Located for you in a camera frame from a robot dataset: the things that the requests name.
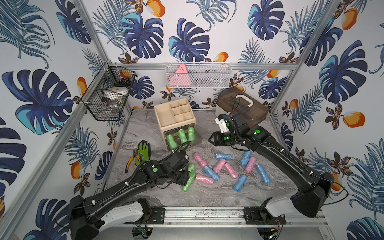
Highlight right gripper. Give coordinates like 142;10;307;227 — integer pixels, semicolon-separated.
206;131;240;147

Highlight green bag roll two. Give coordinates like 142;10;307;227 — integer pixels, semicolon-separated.
182;171;196;192

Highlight green bag roll one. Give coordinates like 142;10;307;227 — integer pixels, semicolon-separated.
188;164;196;174

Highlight green bag roll three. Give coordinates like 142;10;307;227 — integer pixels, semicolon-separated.
167;134;178;150

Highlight green bag roll five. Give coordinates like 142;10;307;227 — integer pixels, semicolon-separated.
178;129;188;144

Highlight green bag roll four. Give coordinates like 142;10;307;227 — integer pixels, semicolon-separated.
188;126;196;142

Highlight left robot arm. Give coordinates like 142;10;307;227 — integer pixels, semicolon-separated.
68;150;189;240

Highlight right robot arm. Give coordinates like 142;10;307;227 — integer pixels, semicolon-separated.
209;113;334;218

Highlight beige drawer organizer cabinet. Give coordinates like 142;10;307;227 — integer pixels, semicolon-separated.
154;99;196;144

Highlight pink bag roll one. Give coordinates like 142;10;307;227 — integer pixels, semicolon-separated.
193;153;208;168

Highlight blue bag roll three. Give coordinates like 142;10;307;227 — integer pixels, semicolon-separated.
215;154;233;161

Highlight blue bag roll four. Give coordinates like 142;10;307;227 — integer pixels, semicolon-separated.
240;151;252;168

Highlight pink bag roll four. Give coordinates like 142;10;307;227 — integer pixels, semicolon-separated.
195;174;215;186

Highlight blue bag roll one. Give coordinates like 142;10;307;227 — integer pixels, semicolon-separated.
203;166;220;181

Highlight brown lid storage box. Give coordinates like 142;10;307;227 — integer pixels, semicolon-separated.
215;87;269;127

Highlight pink bag roll five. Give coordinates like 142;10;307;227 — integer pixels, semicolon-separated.
244;157;257;174

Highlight green black work glove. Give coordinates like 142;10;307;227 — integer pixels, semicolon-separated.
135;140;151;166

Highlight pink bag roll two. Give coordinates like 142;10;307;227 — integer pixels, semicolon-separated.
213;159;226;174

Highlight pink bag roll three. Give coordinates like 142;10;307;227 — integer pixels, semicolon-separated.
224;162;239;179

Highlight blue bag roll two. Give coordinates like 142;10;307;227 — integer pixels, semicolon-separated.
234;175;248;193

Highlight blue bag roll five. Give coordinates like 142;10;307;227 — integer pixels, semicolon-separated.
257;165;272;186

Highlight pink triangle item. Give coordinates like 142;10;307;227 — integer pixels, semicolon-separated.
168;64;191;87

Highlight yellow handled pliers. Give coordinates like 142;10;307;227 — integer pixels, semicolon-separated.
125;149;141;174

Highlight white mesh wall basket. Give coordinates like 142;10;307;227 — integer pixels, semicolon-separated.
165;63;232;89

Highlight black wire wall basket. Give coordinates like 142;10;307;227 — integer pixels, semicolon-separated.
81;63;137;122

